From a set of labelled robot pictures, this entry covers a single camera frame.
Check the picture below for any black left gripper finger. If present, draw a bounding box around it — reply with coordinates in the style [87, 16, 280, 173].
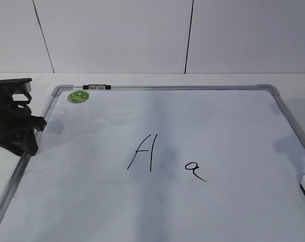
[22, 115, 47, 131]
[4, 130, 38, 156]

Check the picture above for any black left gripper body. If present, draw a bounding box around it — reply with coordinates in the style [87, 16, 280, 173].
[0, 78, 32, 141]

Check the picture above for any round green magnet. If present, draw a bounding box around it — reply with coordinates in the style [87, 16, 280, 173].
[67, 90, 90, 104]

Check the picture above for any black and grey frame clip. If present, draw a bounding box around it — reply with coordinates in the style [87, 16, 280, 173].
[82, 84, 111, 90]

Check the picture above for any white board with grey frame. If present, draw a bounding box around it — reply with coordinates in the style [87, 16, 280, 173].
[0, 84, 305, 241]

